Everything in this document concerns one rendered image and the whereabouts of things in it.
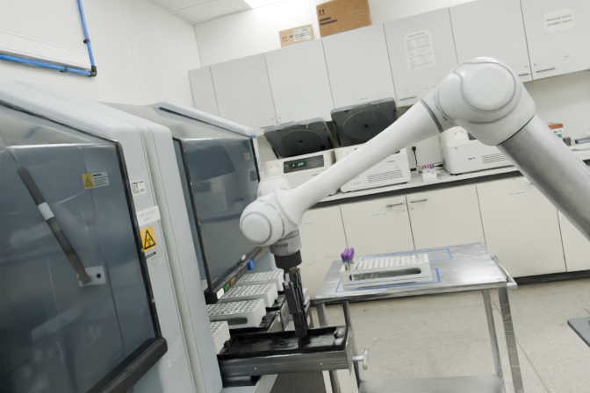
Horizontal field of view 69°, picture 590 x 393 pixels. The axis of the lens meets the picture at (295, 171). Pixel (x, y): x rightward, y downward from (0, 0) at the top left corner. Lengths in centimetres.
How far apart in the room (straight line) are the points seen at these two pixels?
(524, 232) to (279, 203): 279
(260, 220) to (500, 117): 53
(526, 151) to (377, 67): 281
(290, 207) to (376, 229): 250
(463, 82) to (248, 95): 309
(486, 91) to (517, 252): 279
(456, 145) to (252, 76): 179
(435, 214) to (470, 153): 52
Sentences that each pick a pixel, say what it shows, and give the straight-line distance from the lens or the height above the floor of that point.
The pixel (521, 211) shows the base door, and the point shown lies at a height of 56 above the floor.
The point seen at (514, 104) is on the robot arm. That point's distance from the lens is 94.
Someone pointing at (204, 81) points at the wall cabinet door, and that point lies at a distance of 405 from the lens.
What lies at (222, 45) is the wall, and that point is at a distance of 440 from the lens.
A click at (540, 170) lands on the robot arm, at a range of 101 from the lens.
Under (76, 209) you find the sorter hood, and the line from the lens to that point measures 81.
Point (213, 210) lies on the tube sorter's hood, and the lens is 127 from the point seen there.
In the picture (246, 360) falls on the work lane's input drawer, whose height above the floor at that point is 80.
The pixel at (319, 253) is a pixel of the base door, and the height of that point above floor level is 46.
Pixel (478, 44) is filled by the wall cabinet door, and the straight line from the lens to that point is 381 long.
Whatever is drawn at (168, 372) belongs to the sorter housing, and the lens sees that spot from 104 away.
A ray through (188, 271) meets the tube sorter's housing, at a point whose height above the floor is 108.
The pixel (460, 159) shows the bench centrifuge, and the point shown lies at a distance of 345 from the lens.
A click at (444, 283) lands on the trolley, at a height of 82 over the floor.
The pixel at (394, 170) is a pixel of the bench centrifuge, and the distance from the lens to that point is 342.
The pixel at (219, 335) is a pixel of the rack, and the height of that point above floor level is 86.
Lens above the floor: 132
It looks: 3 degrees down
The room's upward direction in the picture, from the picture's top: 11 degrees counter-clockwise
